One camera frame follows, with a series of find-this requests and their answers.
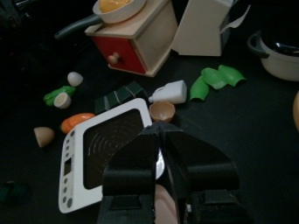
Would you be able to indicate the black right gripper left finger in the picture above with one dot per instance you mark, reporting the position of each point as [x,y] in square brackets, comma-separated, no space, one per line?
[129,163]

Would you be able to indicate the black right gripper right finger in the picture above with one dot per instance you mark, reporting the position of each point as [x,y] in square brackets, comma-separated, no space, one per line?
[202,166]

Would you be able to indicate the pink square toy plate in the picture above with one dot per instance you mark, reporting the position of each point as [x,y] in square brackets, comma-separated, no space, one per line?
[165,204]

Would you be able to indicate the white toy induction cooktop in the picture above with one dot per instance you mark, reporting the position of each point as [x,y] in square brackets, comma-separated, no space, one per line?
[97,137]

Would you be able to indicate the brown toy eggshell half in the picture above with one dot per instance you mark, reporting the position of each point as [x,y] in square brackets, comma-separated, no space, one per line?
[161,111]

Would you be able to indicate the orange toy carrot piece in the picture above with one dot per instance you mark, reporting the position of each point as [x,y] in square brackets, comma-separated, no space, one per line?
[73,122]

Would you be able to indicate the dark green striped toy vegetable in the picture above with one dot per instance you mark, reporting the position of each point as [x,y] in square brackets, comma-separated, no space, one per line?
[119,96]

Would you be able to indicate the tan toy egg half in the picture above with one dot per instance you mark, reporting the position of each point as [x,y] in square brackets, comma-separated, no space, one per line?
[43,136]

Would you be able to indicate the white daikon radish piece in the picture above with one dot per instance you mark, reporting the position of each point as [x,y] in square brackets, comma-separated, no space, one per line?
[171,92]

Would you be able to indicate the green toy vegetable with white slice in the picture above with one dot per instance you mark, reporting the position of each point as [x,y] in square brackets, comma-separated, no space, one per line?
[57,94]

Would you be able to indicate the green toy pea pod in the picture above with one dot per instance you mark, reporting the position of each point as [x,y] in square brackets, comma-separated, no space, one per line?
[218,78]

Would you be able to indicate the white toy egg piece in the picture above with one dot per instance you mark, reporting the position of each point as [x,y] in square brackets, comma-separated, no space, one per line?
[75,78]

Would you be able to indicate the wooden box with red drawer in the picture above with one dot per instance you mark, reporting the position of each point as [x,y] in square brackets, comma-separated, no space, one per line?
[133,43]

